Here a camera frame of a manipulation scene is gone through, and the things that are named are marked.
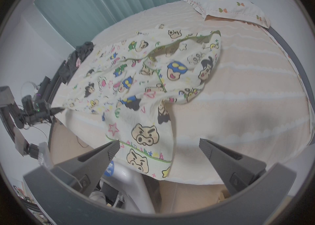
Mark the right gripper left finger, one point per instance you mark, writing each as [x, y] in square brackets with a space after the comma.
[98, 165]

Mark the pile of clothes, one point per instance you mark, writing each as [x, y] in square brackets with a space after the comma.
[80, 51]

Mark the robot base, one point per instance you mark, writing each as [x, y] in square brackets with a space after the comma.
[133, 184]

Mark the white printed pillow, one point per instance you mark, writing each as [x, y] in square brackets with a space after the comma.
[228, 7]

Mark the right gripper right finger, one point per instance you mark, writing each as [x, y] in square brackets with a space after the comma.
[228, 167]

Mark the bed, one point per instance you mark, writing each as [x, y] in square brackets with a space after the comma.
[246, 83]

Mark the white printed pyjama top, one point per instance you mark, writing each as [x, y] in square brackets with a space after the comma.
[137, 83]

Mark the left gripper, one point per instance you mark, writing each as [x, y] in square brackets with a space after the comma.
[45, 113]

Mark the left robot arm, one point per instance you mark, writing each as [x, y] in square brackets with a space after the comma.
[29, 110]

